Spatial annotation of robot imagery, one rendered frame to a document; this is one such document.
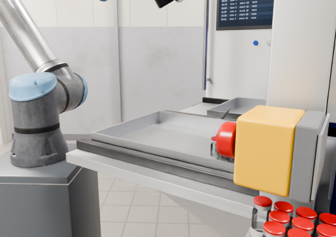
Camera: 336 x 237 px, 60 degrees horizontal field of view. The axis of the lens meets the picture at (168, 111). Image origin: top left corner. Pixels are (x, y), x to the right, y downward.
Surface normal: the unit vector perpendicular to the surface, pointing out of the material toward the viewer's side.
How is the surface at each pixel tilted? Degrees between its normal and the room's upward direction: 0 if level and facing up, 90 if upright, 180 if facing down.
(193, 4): 90
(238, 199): 0
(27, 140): 73
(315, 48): 90
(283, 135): 90
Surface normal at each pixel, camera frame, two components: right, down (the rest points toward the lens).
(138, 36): -0.04, 0.22
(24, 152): -0.15, -0.09
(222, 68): -0.56, 0.18
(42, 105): 0.65, 0.17
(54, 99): 0.97, 0.05
